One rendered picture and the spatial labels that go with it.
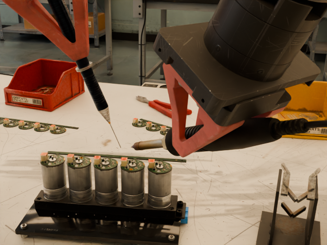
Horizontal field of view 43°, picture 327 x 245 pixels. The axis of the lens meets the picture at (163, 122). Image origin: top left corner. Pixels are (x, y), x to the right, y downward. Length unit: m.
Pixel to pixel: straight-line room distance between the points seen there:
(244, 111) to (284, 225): 0.23
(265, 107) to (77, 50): 0.17
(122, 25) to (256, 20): 4.87
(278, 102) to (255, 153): 0.33
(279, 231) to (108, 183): 0.18
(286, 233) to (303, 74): 0.21
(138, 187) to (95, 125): 0.28
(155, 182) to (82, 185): 0.08
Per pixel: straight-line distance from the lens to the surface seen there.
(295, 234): 0.46
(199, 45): 0.26
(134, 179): 0.43
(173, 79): 0.29
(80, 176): 0.44
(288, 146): 0.65
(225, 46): 0.25
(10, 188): 0.54
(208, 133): 0.28
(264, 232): 0.45
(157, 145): 0.37
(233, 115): 0.25
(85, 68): 0.38
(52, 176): 0.45
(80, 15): 0.36
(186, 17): 4.88
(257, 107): 0.27
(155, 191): 0.43
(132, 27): 5.06
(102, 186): 0.44
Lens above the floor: 1.02
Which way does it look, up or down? 23 degrees down
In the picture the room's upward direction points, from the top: 1 degrees clockwise
